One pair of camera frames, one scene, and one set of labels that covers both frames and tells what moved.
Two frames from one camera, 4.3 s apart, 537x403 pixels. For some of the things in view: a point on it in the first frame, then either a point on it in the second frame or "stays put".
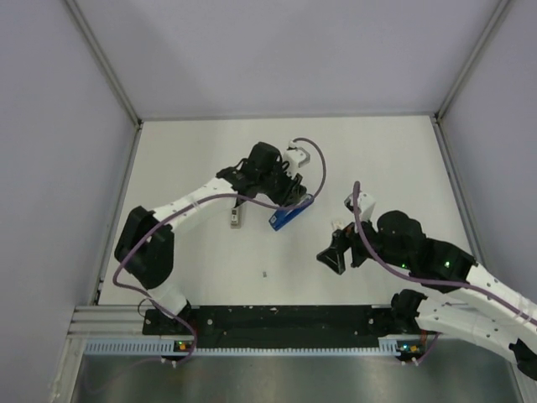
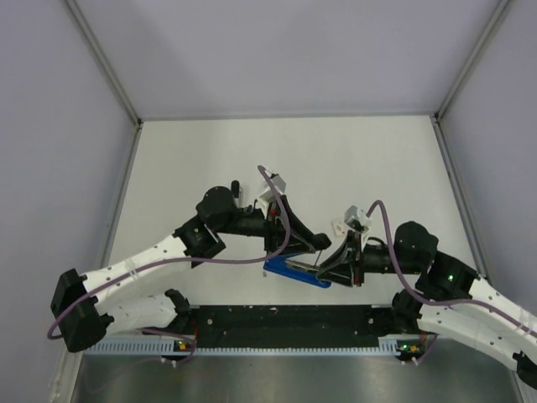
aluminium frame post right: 499,9 stays put
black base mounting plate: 280,327 stays put
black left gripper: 289,193 to 275,228
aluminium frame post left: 102,56 stays put
